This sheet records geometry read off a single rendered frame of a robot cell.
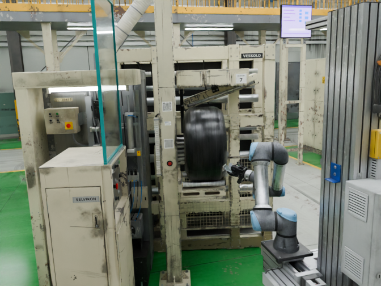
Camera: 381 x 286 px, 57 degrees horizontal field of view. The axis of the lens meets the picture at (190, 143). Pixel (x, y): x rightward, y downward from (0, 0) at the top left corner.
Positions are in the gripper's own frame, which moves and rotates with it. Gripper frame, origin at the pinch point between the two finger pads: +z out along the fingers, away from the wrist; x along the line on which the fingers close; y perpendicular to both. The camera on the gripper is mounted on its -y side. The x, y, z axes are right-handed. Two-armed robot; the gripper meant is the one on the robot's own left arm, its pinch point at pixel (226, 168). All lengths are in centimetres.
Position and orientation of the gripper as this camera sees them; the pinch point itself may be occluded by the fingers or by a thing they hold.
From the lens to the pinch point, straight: 264.6
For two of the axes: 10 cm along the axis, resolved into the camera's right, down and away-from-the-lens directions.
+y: -1.9, -8.5, -4.9
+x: -7.1, 4.7, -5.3
